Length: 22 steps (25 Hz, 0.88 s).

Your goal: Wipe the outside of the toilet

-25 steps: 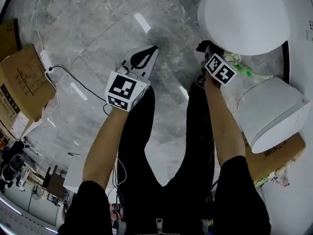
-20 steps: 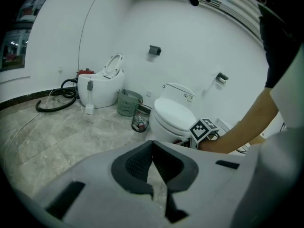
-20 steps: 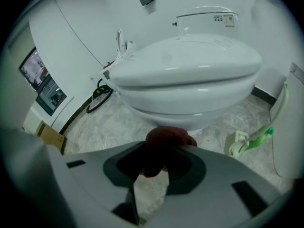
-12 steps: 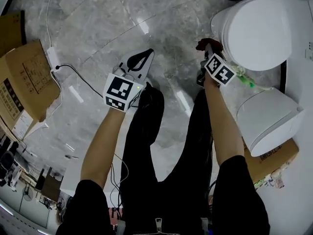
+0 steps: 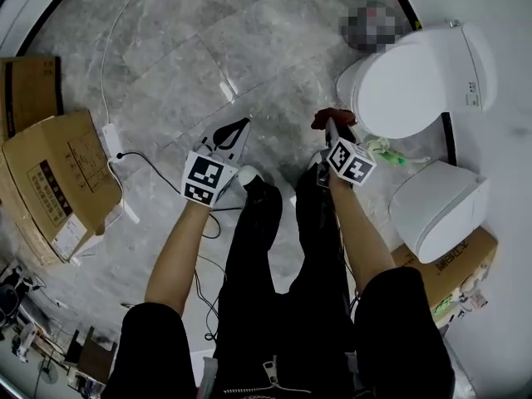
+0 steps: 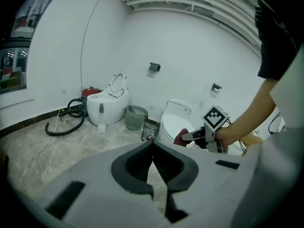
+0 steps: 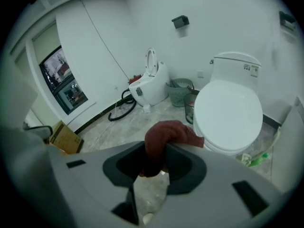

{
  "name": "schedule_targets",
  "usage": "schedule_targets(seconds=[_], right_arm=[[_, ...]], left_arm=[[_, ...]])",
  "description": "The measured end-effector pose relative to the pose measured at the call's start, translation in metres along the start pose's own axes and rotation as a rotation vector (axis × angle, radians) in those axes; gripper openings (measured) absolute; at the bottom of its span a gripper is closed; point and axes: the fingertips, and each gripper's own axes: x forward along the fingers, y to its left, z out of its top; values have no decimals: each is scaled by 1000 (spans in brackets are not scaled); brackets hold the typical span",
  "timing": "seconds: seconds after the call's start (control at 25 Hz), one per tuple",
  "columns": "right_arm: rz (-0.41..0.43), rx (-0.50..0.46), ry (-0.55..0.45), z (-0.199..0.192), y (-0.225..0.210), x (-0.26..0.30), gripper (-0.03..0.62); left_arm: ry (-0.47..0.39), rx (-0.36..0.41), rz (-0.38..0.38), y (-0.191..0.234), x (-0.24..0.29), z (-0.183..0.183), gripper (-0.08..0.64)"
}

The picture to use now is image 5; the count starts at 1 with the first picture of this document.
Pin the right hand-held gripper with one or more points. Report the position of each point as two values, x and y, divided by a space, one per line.
349 162

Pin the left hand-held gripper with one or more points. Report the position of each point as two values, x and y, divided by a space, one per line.
203 177

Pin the dark red cloth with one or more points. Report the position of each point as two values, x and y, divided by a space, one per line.
336 116

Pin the white toilet with lid sticker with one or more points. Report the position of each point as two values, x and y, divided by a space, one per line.
407 85

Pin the person's left forearm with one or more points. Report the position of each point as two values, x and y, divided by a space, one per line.
178 256

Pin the person's right forearm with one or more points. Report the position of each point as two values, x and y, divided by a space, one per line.
357 231

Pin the white smart toilet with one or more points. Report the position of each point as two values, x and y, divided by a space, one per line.
436 206

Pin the person's white right shoe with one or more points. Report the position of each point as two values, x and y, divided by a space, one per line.
316 160

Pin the person's white shoe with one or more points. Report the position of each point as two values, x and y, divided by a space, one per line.
249 175
316 160

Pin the person's white left shoe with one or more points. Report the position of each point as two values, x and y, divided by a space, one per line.
249 175

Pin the green plastic wrapper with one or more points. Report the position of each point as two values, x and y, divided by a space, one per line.
395 156

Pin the person's black trousers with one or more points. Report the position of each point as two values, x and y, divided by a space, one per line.
249 243

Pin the white power strip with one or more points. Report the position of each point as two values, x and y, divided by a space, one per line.
111 141

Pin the large tan cardboard box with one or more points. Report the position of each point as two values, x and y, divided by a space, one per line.
453 272

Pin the open printed cardboard box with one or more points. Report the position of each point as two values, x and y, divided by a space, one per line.
54 173

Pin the flat brown cardboard box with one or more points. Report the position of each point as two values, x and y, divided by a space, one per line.
29 94

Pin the pale plush toy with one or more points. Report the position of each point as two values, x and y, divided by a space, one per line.
474 297

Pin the person's black top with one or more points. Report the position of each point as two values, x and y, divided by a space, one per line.
154 347

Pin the small brown open box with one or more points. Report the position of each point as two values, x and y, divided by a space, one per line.
89 347

